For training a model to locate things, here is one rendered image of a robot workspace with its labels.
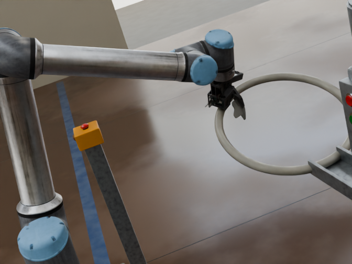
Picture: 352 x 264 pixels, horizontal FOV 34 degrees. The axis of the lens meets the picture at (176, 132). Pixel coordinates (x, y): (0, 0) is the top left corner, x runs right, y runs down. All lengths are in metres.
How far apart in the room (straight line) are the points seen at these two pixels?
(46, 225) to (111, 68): 0.52
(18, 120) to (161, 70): 0.46
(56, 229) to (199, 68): 0.64
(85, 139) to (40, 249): 1.03
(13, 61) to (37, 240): 0.53
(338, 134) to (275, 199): 0.85
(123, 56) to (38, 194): 0.53
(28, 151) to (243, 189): 2.33
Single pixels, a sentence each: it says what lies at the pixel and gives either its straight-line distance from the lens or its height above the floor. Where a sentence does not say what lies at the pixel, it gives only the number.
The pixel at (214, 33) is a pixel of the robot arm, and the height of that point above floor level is 1.53.
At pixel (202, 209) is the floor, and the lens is 3.84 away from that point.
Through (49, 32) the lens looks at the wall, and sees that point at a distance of 7.59.
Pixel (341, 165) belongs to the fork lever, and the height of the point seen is 1.06.
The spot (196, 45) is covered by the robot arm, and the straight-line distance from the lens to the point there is 1.88.
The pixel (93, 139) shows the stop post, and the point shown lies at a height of 1.04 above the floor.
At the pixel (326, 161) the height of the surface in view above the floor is 1.08.
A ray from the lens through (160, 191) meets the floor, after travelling 4.20.
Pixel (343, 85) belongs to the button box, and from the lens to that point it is 1.39.
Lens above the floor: 2.04
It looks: 24 degrees down
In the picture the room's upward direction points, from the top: 18 degrees counter-clockwise
